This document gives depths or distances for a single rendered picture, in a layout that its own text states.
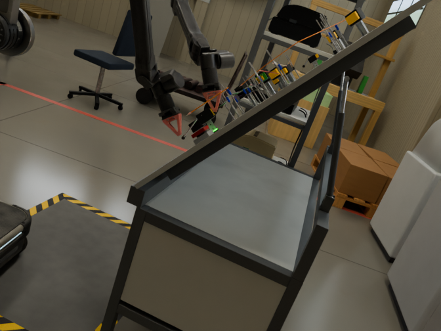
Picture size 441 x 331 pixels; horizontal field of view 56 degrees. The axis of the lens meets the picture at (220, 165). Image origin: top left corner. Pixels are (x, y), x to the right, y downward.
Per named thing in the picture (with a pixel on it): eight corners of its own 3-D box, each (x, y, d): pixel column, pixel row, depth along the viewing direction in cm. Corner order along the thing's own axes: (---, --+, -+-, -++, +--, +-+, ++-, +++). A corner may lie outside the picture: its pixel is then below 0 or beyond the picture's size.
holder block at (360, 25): (378, 27, 142) (364, 4, 142) (370, 32, 134) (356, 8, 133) (366, 35, 145) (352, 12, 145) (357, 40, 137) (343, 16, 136)
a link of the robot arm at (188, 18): (168, 7, 181) (172, -17, 173) (182, 8, 183) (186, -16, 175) (191, 66, 155) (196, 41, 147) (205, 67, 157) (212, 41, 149)
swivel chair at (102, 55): (129, 106, 545) (153, 15, 506) (117, 117, 483) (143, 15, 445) (78, 88, 538) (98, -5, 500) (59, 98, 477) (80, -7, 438)
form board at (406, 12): (226, 129, 248) (224, 127, 248) (386, 27, 212) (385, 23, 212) (136, 189, 138) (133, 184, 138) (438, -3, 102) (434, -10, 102)
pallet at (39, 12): (30, 8, 1066) (31, 3, 1063) (62, 20, 1065) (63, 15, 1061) (-1, 5, 945) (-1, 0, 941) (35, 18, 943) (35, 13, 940)
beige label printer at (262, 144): (222, 155, 265) (232, 127, 259) (228, 148, 285) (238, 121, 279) (266, 173, 262) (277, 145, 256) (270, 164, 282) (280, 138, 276)
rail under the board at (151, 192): (125, 201, 141) (130, 184, 139) (219, 137, 251) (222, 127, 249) (140, 208, 140) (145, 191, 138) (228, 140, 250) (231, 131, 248)
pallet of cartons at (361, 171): (411, 234, 446) (434, 195, 430) (319, 201, 448) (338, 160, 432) (380, 188, 580) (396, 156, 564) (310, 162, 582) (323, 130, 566)
